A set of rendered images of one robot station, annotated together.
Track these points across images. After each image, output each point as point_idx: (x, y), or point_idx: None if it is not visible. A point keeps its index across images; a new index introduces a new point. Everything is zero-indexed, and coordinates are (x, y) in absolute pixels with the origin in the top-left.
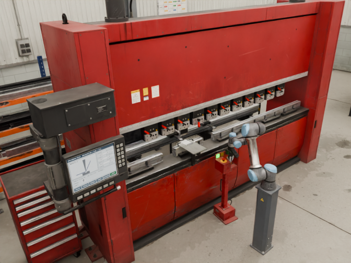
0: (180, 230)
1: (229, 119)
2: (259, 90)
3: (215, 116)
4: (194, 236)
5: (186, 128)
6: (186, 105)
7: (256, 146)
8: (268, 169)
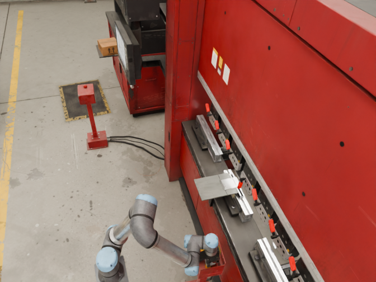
0: (189, 230)
1: None
2: None
3: (263, 220)
4: (174, 241)
5: (234, 166)
6: (243, 141)
7: (124, 222)
8: (102, 249)
